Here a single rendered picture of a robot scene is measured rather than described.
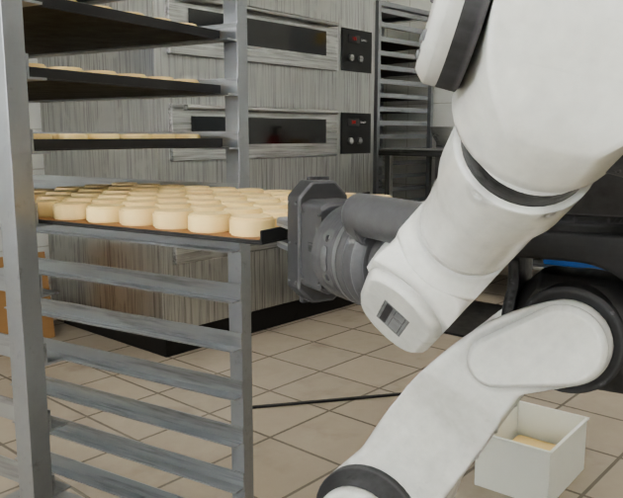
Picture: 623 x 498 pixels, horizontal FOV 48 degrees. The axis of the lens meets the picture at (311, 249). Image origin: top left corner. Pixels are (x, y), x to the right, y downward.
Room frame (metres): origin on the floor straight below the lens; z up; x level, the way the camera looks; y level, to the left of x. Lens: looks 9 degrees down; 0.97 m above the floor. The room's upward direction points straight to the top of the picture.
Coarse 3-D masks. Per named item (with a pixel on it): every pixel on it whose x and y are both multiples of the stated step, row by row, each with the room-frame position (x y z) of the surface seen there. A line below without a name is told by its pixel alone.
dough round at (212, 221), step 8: (192, 216) 0.78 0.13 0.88; (200, 216) 0.77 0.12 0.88; (208, 216) 0.77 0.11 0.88; (216, 216) 0.77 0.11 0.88; (224, 216) 0.78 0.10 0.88; (192, 224) 0.78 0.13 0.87; (200, 224) 0.77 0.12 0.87; (208, 224) 0.77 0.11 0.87; (216, 224) 0.77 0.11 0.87; (224, 224) 0.78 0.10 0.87; (200, 232) 0.77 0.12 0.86; (208, 232) 0.77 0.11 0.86; (216, 232) 0.77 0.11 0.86
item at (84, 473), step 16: (64, 464) 1.48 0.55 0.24; (80, 464) 1.46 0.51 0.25; (80, 480) 1.42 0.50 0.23; (96, 480) 1.42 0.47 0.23; (112, 480) 1.41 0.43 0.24; (128, 480) 1.38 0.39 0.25; (128, 496) 1.36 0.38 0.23; (144, 496) 1.36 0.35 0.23; (160, 496) 1.33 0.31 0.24; (176, 496) 1.31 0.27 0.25
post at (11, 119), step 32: (0, 0) 0.84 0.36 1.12; (0, 32) 0.84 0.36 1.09; (0, 64) 0.85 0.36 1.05; (0, 96) 0.85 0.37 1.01; (0, 128) 0.85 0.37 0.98; (0, 160) 0.85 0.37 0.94; (0, 192) 0.85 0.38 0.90; (32, 192) 0.86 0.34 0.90; (32, 224) 0.86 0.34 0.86; (32, 256) 0.86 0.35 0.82; (32, 288) 0.86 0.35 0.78; (32, 320) 0.85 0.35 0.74; (32, 352) 0.85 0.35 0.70; (32, 384) 0.85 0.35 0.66; (32, 416) 0.85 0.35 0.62; (32, 448) 0.84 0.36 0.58; (32, 480) 0.84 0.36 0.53
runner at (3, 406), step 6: (0, 396) 0.92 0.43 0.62; (6, 396) 0.92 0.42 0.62; (0, 402) 0.92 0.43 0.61; (6, 402) 0.91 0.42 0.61; (12, 402) 0.91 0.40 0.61; (0, 408) 0.92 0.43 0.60; (6, 408) 0.91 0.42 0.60; (12, 408) 0.91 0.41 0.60; (0, 414) 0.92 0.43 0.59; (6, 414) 0.91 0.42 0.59; (12, 414) 0.91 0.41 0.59; (48, 414) 0.87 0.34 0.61; (48, 420) 0.87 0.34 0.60; (54, 420) 0.90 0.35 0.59; (48, 426) 0.87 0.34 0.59; (54, 426) 0.88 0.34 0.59; (60, 426) 0.88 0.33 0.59
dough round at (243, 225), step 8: (232, 216) 0.76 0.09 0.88; (240, 216) 0.76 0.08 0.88; (248, 216) 0.76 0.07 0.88; (256, 216) 0.76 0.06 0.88; (264, 216) 0.76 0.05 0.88; (272, 216) 0.76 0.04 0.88; (232, 224) 0.75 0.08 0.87; (240, 224) 0.74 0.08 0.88; (248, 224) 0.74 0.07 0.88; (256, 224) 0.74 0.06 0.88; (264, 224) 0.75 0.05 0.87; (272, 224) 0.76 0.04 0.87; (232, 232) 0.75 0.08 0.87; (240, 232) 0.74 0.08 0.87; (248, 232) 0.74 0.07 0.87; (256, 232) 0.74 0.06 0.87
